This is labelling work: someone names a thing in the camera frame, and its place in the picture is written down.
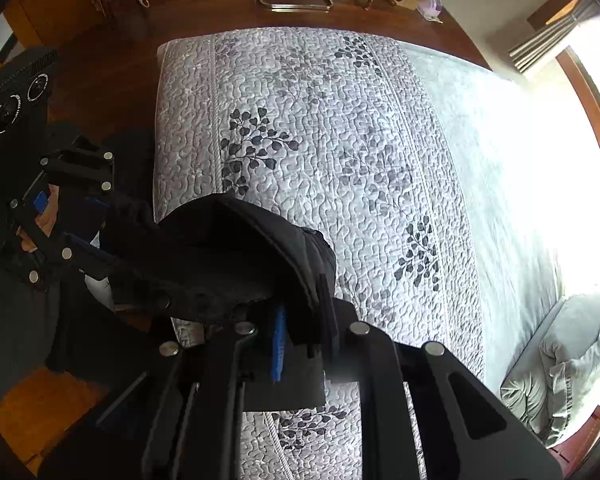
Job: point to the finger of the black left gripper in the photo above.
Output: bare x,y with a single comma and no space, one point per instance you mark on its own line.
87,258

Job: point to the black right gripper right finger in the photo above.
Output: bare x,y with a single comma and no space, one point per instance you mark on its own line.
423,414

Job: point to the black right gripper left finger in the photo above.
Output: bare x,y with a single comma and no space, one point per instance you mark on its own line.
182,417

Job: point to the black pants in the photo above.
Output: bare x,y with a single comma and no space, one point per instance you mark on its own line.
219,261

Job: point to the person's left hand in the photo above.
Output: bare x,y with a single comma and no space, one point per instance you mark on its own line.
44,221

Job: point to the dark wooden headboard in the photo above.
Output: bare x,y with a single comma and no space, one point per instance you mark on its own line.
570,453

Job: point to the grey-green folded duvet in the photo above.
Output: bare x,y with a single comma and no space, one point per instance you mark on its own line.
555,384

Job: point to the light blue bed sheet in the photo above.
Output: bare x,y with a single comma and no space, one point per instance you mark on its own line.
531,188

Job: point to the grey quilted bed cover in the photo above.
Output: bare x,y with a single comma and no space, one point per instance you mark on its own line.
334,131

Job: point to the wooden framed window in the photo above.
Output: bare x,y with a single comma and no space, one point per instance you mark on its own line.
584,90

